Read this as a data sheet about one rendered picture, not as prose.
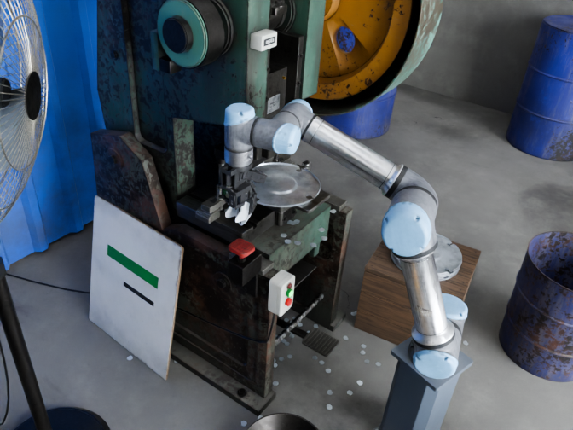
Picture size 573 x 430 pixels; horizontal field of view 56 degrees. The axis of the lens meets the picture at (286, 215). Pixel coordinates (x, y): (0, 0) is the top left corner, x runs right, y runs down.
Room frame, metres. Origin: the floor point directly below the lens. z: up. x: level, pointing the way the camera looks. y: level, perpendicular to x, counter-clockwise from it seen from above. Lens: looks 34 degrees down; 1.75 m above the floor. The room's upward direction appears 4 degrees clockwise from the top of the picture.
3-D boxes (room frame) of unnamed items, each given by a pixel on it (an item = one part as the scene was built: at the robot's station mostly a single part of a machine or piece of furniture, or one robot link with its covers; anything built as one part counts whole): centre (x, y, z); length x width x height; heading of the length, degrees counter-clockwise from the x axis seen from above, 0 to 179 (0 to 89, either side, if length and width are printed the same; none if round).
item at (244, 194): (1.25, 0.14, 0.99); 0.09 x 0.08 x 0.12; 146
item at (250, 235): (1.67, 0.14, 0.68); 0.45 x 0.30 x 0.06; 147
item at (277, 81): (1.65, 0.11, 1.04); 0.17 x 0.15 x 0.30; 57
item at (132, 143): (1.52, 0.40, 0.45); 0.92 x 0.12 x 0.90; 57
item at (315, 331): (1.60, 0.03, 0.14); 0.59 x 0.10 x 0.05; 57
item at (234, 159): (1.26, 0.13, 1.07); 0.08 x 0.08 x 0.05
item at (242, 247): (1.27, 0.13, 0.72); 0.07 x 0.06 x 0.08; 57
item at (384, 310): (1.81, -0.60, 0.18); 0.40 x 0.38 x 0.35; 65
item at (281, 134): (1.24, 0.04, 1.15); 0.11 x 0.11 x 0.08; 71
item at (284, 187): (1.61, 0.04, 0.78); 0.29 x 0.29 x 0.01
